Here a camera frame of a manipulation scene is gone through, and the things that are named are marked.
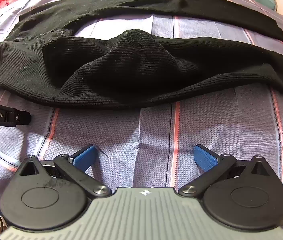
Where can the plaid bed sheet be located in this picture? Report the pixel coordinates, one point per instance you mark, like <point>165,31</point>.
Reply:
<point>151,130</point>

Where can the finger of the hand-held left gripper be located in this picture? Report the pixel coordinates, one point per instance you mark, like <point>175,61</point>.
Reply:
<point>22,119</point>

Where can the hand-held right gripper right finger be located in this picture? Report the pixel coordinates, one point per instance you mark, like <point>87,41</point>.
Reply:
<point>203,156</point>

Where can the black knit pants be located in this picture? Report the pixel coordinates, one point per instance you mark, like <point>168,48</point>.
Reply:
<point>121,72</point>

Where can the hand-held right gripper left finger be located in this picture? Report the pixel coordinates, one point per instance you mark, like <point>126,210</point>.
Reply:
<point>86,158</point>

